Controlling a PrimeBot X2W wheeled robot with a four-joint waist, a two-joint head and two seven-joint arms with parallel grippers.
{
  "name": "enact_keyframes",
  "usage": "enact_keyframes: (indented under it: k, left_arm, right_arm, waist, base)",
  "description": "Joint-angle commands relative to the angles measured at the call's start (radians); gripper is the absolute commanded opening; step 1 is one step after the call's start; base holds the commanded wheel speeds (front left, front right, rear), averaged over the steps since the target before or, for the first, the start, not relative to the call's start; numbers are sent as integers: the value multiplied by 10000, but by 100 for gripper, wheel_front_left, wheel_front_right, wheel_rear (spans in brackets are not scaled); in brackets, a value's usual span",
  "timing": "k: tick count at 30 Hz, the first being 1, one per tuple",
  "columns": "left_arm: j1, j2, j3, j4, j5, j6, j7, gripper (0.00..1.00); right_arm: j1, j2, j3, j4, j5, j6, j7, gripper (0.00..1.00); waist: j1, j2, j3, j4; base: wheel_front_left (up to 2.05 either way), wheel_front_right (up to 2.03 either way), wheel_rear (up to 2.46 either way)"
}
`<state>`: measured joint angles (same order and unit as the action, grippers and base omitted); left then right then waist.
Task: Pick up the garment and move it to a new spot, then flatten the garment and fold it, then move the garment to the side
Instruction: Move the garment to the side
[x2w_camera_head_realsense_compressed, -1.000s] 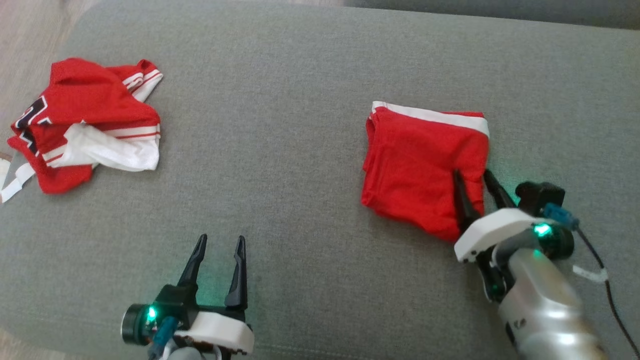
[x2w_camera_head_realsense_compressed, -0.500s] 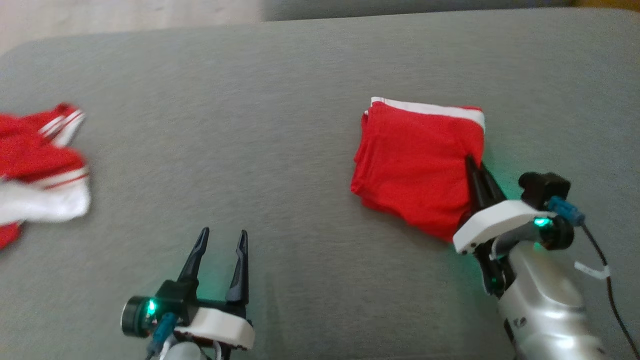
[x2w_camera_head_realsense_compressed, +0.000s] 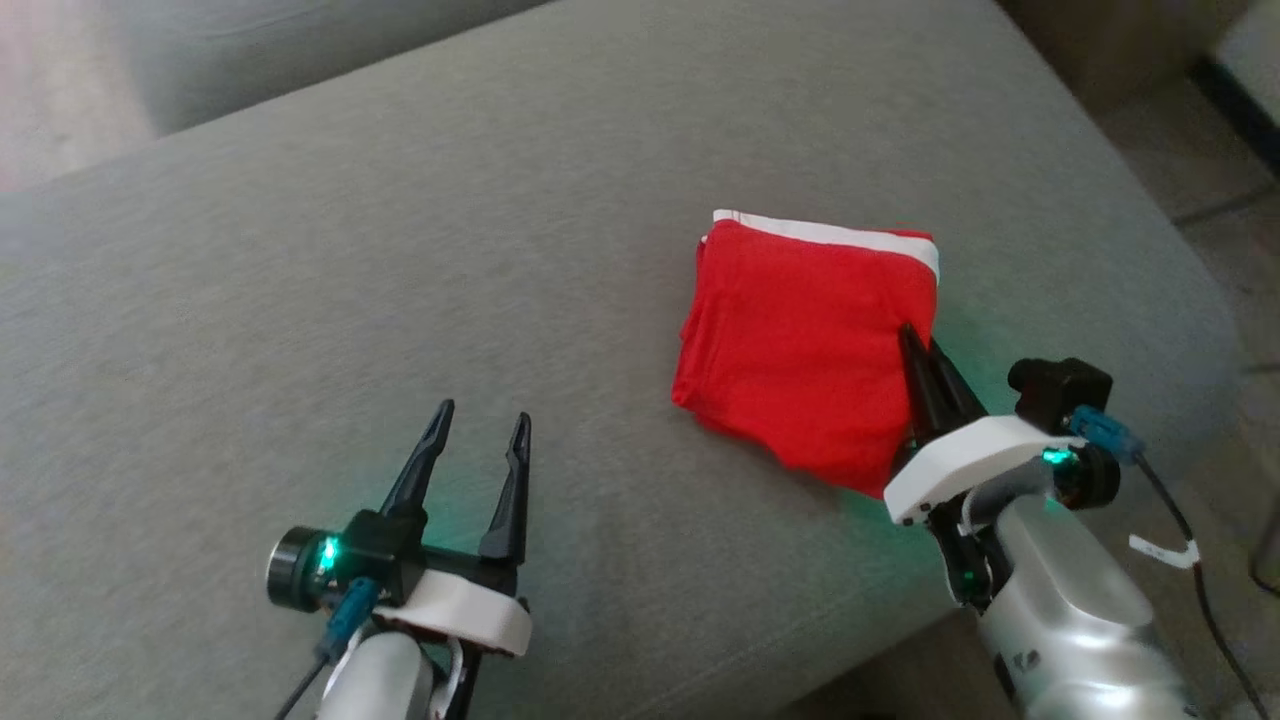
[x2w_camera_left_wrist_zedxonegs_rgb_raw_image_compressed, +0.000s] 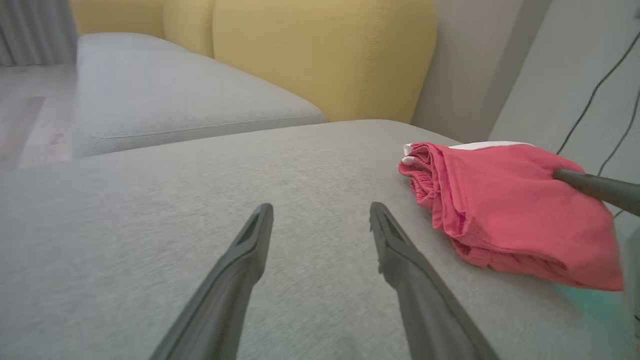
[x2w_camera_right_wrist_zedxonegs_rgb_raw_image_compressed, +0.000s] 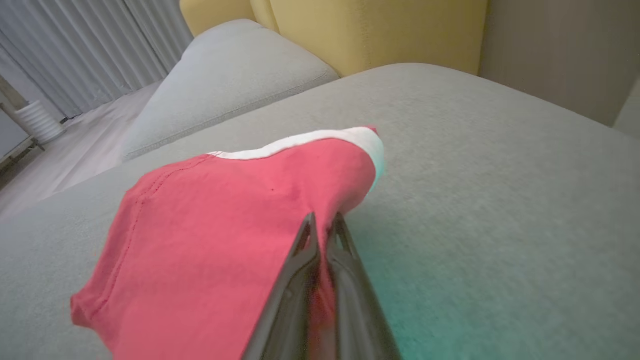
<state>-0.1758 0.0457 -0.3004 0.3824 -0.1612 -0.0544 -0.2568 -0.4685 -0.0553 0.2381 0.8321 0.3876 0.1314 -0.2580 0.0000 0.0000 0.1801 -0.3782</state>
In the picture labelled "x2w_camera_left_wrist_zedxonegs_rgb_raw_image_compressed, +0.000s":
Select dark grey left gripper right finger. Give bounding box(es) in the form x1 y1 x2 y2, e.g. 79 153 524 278
369 202 501 360

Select grey pleated curtain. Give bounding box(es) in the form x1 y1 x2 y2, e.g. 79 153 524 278
0 0 79 67

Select large grey sofa seat cushion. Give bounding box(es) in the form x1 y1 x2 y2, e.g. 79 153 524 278
0 119 640 360

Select red shorts with white trim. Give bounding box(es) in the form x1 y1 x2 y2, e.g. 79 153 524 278
398 141 626 292

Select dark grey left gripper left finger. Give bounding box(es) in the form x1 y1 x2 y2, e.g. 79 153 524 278
150 202 275 360

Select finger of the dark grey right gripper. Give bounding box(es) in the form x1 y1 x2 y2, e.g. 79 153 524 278
552 168 640 217

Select thin black cable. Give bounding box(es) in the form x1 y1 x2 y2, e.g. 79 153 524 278
556 32 640 156
597 89 640 177

